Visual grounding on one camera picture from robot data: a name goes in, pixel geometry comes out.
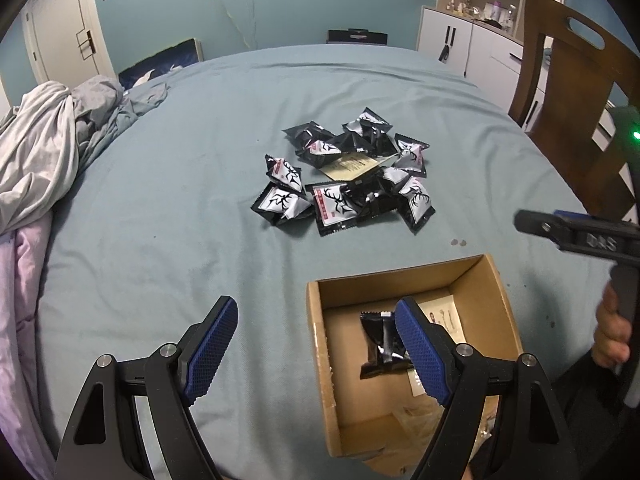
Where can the dark blue pillow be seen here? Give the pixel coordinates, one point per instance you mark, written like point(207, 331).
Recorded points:
point(187, 53)

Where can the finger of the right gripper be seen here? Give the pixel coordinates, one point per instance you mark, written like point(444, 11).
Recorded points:
point(555, 227)

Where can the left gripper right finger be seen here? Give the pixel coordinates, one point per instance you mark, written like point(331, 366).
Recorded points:
point(530, 439)

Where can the right hand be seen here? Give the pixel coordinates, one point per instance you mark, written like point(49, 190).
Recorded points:
point(612, 335)

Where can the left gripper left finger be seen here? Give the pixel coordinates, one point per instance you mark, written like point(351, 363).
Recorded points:
point(103, 439)

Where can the white cabinet with shelves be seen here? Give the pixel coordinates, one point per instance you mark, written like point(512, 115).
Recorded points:
point(481, 40)

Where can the black box behind bed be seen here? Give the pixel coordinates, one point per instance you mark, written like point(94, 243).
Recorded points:
point(356, 36)

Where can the purple quilt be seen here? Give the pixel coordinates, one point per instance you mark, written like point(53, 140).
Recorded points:
point(22, 259)

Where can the silver black snack packet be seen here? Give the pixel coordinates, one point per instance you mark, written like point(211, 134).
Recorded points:
point(333, 209)

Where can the black snack packet top left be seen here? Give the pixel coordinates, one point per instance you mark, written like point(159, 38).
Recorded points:
point(301, 135)

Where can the teal bed sheet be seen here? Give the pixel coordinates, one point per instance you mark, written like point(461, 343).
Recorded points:
point(161, 225)

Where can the grey crumpled blanket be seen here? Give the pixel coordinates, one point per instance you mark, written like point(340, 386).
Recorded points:
point(56, 133)

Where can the white door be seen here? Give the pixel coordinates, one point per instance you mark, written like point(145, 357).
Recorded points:
point(64, 41)

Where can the silver snack packet top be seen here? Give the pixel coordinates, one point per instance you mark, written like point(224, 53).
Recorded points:
point(367, 120)

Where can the black snack packet in box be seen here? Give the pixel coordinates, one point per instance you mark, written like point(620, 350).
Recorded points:
point(386, 352)

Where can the brown wooden chair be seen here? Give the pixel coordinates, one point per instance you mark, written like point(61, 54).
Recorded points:
point(586, 63)

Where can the brown cardboard box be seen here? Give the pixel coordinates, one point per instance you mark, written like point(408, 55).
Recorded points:
point(386, 422)

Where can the tan paper packet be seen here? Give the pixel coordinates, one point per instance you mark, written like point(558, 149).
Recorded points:
point(349, 167)

